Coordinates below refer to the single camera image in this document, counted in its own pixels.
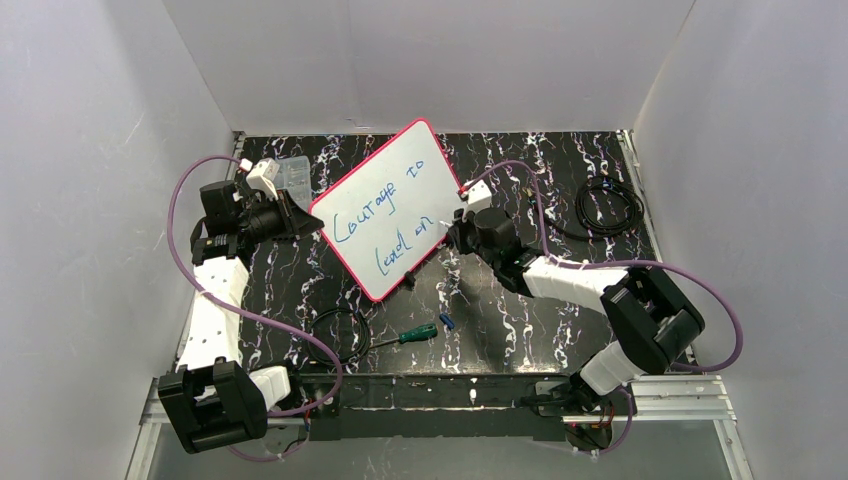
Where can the blue marker cap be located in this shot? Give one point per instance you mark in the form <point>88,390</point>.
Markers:
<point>447,321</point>

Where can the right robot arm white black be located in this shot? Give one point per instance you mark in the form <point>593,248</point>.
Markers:
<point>652,319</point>

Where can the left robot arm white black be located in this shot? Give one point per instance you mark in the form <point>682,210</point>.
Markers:
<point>210,399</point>

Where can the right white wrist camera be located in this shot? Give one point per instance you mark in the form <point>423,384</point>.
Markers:
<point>475,197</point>

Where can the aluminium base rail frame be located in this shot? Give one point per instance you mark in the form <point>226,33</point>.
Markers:
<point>467,382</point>

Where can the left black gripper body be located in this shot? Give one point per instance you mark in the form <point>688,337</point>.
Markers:
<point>289,214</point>

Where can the green handled screwdriver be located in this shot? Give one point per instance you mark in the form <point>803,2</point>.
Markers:
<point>421,333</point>

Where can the clear plastic organizer box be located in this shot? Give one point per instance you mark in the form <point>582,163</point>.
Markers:
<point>294,176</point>

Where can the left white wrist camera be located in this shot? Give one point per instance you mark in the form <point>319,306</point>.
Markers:
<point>263,177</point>

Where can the pink framed whiteboard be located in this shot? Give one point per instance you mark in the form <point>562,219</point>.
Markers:
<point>381,219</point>

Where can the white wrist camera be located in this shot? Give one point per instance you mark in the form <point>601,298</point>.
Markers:
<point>263,177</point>
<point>475,197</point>

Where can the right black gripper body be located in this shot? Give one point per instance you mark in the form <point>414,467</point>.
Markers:
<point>457,229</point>

